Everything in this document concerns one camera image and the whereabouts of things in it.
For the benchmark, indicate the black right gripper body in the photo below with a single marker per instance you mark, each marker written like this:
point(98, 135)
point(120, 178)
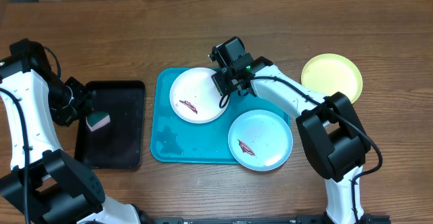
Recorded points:
point(227, 81)

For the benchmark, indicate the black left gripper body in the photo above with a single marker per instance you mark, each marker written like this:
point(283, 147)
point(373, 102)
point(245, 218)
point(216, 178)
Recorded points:
point(68, 99)

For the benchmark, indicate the green pink sponge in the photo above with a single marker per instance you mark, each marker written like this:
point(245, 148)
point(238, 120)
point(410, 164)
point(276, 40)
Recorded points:
point(96, 120)

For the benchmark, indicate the white plate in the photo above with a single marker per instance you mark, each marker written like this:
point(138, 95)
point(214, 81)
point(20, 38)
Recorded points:
point(194, 97)

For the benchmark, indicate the yellow green plate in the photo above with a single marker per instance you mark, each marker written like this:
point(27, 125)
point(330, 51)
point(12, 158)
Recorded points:
point(329, 73)

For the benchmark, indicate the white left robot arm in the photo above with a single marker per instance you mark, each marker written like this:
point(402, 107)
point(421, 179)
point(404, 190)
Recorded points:
point(46, 184)

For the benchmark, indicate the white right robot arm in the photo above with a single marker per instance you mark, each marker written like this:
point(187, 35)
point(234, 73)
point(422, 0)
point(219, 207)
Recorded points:
point(333, 138)

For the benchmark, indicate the black water tray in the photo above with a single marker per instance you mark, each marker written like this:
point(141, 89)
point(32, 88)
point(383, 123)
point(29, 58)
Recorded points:
point(118, 144)

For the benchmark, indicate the teal serving tray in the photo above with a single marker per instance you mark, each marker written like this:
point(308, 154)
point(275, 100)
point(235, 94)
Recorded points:
point(176, 140)

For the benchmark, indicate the light blue plate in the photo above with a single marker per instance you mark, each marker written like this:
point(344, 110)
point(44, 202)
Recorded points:
point(260, 140)

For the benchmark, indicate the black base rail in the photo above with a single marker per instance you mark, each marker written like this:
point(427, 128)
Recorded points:
point(301, 219)

